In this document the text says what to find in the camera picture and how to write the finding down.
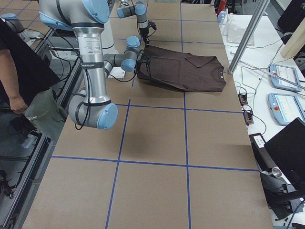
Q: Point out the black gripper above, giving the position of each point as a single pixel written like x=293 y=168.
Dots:
x=144 y=33
x=140 y=62

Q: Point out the dark brown t-shirt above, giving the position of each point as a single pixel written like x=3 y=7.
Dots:
x=184 y=71

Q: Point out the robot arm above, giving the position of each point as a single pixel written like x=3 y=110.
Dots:
x=139 y=10
x=89 y=20

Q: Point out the red cylinder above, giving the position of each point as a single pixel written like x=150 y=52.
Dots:
x=222 y=6

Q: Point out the clear acrylic tray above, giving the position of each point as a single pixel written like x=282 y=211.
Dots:
x=233 y=27

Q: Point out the standing person black shirt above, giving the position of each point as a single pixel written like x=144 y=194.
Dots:
x=26 y=84

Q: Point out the near blue teach pendant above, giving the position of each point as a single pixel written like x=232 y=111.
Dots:
x=285 y=108

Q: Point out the blue teach pendant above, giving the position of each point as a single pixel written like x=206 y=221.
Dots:
x=286 y=72
x=285 y=108

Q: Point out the far blue teach pendant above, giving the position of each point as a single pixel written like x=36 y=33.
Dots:
x=286 y=72

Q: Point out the aluminium frame post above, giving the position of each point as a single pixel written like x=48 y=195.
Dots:
x=255 y=19

